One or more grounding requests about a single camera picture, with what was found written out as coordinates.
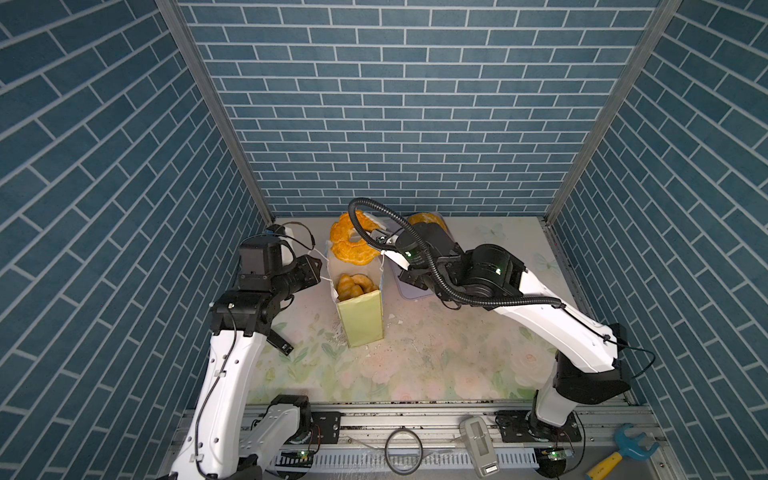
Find braided croissant bread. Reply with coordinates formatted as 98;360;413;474
336;274;357;301

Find sugared oval bread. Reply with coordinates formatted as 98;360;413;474
407;212;448;231

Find round flower bun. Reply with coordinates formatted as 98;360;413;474
330;213;380;266

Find metal kitchen tongs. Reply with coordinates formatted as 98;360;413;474
366;228;410;271

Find twisted ring doughnut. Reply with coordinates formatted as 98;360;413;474
351;274;378;293

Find white paper gift bag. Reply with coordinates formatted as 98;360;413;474
327;241;384;348

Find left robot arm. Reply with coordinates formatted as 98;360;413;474
168;224;322;479

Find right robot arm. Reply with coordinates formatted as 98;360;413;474
385;223;631;440

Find lilac plastic tray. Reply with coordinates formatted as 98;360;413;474
383;211;451;301

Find black flat bar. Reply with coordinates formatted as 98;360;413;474
266;329;294;357

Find white handheld device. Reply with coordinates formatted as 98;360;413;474
459;416;500;478

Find blue yellow wrench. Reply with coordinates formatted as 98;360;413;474
585;423;659;480

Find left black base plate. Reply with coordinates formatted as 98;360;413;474
311;411;342;445

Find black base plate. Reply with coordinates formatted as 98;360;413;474
311;411;342;445
495;410;583;444

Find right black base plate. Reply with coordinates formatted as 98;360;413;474
495;410;583;444

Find black cable ring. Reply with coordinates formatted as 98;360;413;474
383;427;425;476

